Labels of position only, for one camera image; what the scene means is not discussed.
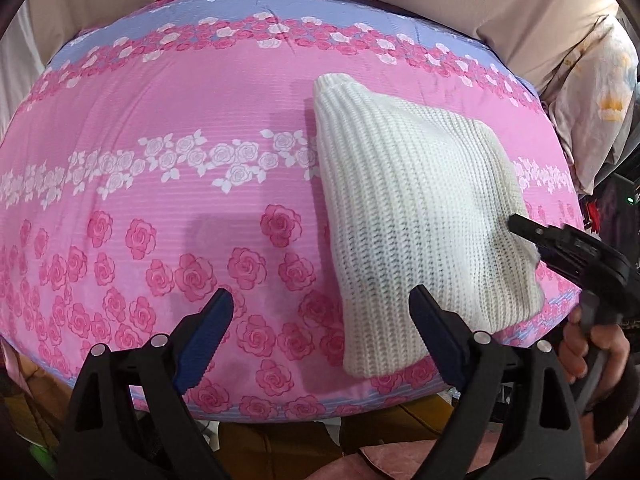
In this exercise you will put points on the white knit sweater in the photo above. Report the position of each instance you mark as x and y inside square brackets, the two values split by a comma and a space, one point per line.
[417, 195]

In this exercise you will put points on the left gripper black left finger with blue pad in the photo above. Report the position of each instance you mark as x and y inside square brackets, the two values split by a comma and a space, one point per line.
[127, 417]

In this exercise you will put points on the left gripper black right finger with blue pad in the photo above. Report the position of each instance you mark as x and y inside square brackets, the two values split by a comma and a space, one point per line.
[515, 418]

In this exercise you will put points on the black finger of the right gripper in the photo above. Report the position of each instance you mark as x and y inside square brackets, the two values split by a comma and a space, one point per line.
[530, 227]

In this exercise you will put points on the pink floral bed sheet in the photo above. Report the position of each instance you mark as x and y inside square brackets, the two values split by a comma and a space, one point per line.
[173, 153]

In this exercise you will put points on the floral patterned pillow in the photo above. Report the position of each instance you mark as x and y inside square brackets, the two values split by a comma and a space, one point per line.
[590, 100]

